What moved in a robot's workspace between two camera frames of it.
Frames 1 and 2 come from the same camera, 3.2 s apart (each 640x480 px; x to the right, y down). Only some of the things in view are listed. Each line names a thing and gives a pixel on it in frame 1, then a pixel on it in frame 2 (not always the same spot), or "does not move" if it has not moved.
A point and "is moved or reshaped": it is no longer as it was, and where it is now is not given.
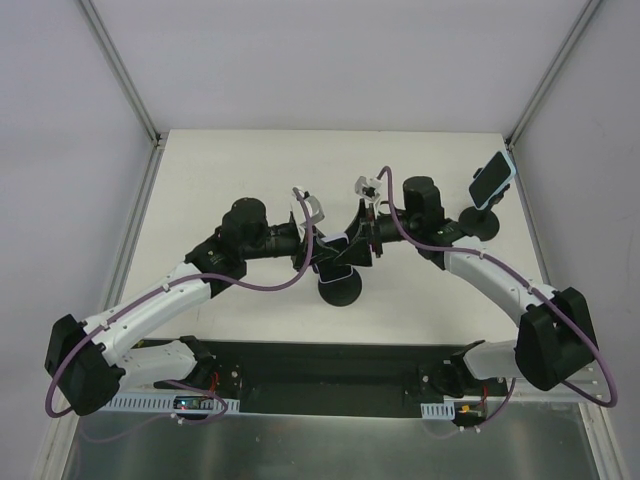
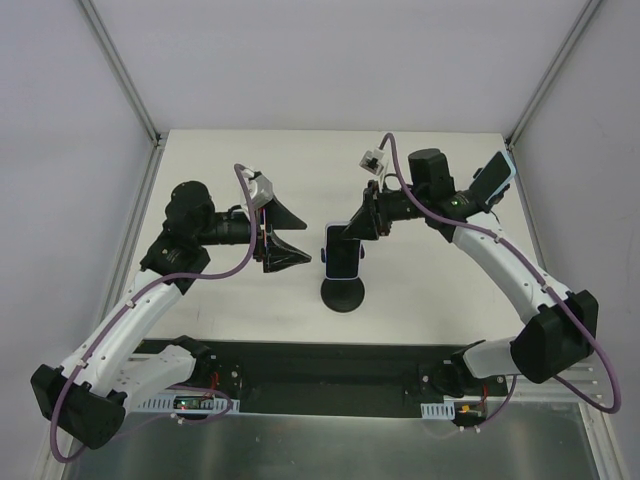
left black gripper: x=306 y=246 → x=265 y=239
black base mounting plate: x=327 y=378 does not move
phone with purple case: x=326 y=250 is moved or reshaped
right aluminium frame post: x=587 y=14 does not move
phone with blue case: x=497 y=172 does not move
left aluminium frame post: x=120 y=69 does not move
